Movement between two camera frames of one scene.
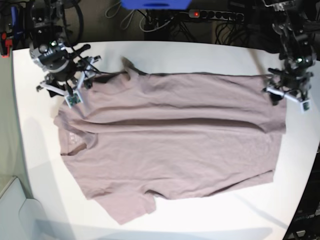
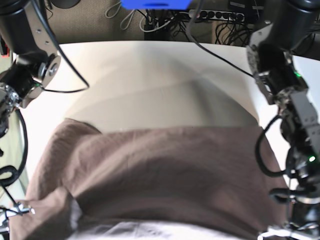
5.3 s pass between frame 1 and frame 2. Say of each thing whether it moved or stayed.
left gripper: moved
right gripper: moved
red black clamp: stayed
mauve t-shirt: moved
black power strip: stayed
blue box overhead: stayed
